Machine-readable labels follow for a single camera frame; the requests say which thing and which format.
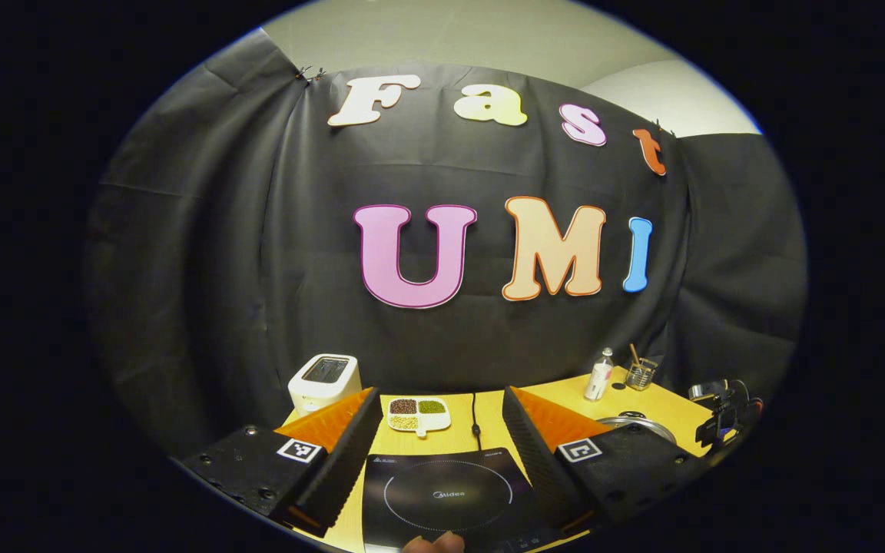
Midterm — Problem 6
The black induction cooktop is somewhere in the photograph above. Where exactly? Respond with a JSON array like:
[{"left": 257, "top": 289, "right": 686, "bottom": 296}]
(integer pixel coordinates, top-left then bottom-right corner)
[{"left": 362, "top": 448, "right": 566, "bottom": 553}]

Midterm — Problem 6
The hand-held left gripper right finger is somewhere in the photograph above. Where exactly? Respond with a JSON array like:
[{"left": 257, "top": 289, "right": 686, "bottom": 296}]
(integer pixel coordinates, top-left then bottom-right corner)
[{"left": 502, "top": 386, "right": 710, "bottom": 540}]

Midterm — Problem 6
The white toaster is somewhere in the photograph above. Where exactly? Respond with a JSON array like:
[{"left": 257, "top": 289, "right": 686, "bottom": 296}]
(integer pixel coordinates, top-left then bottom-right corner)
[{"left": 287, "top": 353, "right": 362, "bottom": 418}]

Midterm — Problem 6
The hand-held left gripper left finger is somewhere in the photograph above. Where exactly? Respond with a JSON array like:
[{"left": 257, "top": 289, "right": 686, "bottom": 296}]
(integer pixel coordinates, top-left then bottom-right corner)
[{"left": 179, "top": 386, "right": 383, "bottom": 538}]

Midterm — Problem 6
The small glass cup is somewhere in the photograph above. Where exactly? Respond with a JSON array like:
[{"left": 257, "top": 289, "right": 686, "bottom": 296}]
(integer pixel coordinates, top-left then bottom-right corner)
[{"left": 625, "top": 357, "right": 658, "bottom": 392}]

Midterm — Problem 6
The white plastic bottle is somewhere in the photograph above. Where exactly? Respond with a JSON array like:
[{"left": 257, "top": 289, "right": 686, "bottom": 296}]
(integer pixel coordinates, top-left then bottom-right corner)
[{"left": 583, "top": 347, "right": 615, "bottom": 402}]

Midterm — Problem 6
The white divided bean dish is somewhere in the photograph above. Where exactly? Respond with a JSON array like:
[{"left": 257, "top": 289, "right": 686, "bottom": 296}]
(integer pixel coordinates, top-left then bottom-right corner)
[{"left": 386, "top": 396, "right": 452, "bottom": 439}]

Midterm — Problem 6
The stainless steel pot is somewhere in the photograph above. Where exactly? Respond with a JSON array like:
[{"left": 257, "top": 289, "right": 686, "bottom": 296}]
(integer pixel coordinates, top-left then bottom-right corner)
[{"left": 595, "top": 378, "right": 729, "bottom": 448}]

